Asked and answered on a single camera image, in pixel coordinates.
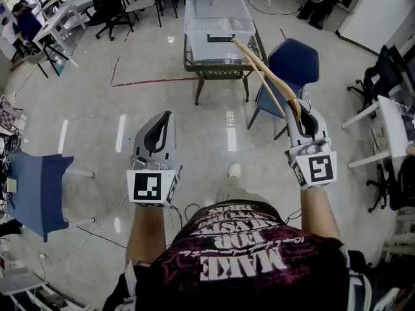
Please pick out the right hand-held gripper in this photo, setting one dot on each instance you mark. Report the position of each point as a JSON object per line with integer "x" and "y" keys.
{"x": 319, "y": 168}

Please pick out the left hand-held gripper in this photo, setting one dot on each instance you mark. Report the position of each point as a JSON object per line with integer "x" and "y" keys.
{"x": 147, "y": 188}

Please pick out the beige curved band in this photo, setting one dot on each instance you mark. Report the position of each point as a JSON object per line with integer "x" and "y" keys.
{"x": 275, "y": 81}

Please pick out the clear plastic storage box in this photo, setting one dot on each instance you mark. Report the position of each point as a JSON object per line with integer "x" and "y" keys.
{"x": 217, "y": 15}

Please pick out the person's left forearm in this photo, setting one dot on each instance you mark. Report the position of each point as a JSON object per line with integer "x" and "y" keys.
{"x": 146, "y": 232}

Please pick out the person's right forearm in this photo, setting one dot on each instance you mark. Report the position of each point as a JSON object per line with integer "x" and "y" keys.
{"x": 319, "y": 212}

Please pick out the navy chair with black legs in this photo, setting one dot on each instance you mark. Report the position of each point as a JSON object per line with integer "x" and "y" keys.
{"x": 291, "y": 60}

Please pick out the person's white shoe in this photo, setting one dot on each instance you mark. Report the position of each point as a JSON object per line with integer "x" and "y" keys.
{"x": 209, "y": 202}
{"x": 234, "y": 169}

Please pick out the white table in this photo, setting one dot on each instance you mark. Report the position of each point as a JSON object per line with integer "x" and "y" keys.
{"x": 390, "y": 125}

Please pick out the person's khaki trouser leg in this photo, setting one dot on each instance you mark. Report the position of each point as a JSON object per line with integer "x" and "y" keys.
{"x": 234, "y": 190}

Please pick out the dark metal lattice table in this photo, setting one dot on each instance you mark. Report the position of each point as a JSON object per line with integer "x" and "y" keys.
{"x": 223, "y": 74}

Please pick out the black flat device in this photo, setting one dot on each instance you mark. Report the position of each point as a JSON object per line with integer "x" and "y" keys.
{"x": 408, "y": 128}

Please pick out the blue chair with white legs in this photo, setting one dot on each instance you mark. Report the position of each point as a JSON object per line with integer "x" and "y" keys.
{"x": 39, "y": 193}

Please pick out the grey padded chair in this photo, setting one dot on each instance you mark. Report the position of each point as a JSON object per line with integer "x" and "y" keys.
{"x": 140, "y": 4}

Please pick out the grey shell chair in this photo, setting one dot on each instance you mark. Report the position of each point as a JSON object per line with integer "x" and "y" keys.
{"x": 35, "y": 57}

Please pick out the checkered bag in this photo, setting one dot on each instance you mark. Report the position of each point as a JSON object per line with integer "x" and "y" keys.
{"x": 8, "y": 118}

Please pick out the person's dark printed shirt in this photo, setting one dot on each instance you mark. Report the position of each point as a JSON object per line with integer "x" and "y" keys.
{"x": 243, "y": 271}

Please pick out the white desk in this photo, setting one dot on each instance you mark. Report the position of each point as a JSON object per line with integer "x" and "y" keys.
{"x": 56, "y": 18}

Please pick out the white rack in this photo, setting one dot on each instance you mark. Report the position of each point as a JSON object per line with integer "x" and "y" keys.
{"x": 29, "y": 281}

